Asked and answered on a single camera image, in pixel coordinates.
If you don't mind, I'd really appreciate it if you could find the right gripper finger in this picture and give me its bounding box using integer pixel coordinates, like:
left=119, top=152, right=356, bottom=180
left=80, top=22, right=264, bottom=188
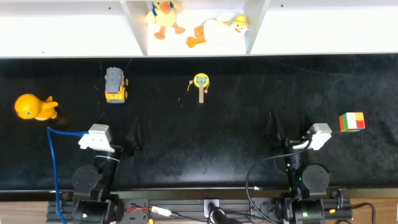
left=263, top=110, right=282, bottom=147
left=299, top=114, right=313, bottom=138

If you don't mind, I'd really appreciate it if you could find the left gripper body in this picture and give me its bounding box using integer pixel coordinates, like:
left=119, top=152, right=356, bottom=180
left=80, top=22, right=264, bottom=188
left=110, top=143, right=138, bottom=157

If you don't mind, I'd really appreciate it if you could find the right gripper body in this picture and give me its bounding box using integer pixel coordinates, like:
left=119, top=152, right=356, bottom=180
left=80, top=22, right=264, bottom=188
left=273, top=138, right=308, bottom=152

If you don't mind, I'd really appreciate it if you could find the grey and yellow toy truck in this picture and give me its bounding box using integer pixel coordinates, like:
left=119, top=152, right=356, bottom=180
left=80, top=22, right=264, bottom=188
left=104, top=67, right=129, bottom=104

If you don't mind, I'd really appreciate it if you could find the yellow rubber duck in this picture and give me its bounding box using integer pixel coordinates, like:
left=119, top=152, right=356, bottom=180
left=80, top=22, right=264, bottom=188
left=14, top=93, right=59, bottom=121

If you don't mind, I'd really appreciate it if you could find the yellow rattle drum toy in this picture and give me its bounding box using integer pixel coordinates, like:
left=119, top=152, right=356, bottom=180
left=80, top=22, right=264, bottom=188
left=187, top=73, right=211, bottom=104

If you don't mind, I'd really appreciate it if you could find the many-coloured puzzle cube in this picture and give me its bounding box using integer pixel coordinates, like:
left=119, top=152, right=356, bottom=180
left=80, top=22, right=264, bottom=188
left=338, top=111, right=366, bottom=133

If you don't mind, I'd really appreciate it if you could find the white shelf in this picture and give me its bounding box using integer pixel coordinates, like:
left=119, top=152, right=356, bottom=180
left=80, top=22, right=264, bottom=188
left=0, top=0, right=398, bottom=59

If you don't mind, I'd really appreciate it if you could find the white plush duck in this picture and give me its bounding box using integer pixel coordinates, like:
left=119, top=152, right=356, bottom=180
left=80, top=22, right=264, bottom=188
left=186, top=13, right=250, bottom=49

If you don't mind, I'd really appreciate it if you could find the yellow plush duck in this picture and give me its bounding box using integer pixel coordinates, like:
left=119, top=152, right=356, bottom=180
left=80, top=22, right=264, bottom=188
left=144, top=0, right=187, bottom=40

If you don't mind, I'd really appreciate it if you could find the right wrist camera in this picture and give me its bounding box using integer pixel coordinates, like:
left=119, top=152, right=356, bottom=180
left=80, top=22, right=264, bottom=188
left=300, top=123, right=333, bottom=151

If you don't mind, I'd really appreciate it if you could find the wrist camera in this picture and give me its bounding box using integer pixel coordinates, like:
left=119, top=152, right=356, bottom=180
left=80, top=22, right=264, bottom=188
left=78, top=123, right=114, bottom=153
left=300, top=123, right=333, bottom=151

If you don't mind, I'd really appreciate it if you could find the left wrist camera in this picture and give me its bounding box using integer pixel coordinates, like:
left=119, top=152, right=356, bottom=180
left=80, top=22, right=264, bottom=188
left=78, top=123, right=114, bottom=153

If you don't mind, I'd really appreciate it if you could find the black cable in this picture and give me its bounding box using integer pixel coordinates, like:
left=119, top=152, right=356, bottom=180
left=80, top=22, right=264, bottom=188
left=245, top=140, right=312, bottom=224

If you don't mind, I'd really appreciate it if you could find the blue cable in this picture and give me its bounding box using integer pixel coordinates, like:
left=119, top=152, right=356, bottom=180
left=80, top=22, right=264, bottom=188
left=46, top=126, right=90, bottom=224

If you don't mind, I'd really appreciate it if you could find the mounting rail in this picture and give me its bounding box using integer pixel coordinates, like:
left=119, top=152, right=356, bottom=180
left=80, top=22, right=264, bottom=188
left=46, top=189, right=377, bottom=224

